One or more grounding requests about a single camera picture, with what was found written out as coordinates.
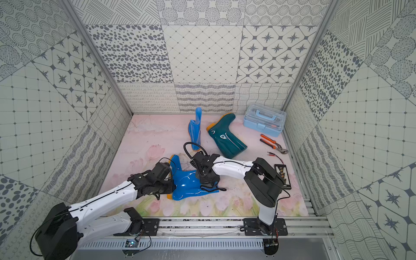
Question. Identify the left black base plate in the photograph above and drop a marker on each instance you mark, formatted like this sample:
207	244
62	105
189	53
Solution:
146	226

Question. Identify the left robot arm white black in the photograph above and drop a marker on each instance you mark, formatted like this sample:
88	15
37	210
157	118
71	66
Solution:
67	228

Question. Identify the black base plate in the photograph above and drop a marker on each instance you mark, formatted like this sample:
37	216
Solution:
146	226
254	227

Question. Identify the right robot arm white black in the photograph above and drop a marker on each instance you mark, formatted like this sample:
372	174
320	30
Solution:
263	181

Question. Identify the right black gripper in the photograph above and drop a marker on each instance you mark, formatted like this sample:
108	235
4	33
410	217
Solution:
203	181

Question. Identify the orange handled pliers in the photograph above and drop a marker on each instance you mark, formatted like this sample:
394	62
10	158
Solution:
273	144

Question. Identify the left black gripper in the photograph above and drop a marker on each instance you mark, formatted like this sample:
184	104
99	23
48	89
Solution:
167	183

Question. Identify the green rubber boot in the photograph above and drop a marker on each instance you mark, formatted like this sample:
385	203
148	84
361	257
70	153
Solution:
229	145

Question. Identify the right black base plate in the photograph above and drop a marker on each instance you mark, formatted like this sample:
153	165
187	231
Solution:
254	227

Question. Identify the light blue plastic toolbox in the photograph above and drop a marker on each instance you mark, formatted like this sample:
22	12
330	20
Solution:
266	120

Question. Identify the grey blue microfibre cloth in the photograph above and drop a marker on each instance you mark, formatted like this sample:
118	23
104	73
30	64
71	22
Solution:
212	188

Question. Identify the blue rubber boot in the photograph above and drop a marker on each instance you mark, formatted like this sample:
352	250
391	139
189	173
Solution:
186	183
194	129

